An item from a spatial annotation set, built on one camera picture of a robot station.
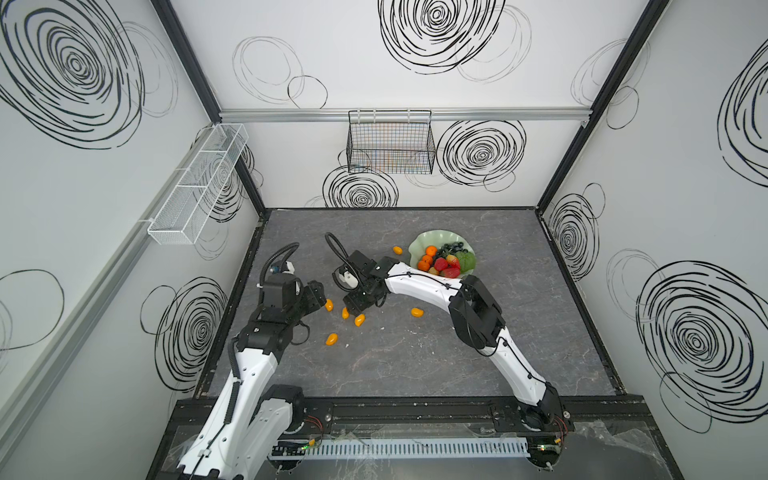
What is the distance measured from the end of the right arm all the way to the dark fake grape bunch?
303 millimetres

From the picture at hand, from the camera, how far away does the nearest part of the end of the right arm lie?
2.30 feet

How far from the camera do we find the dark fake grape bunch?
0.99 metres
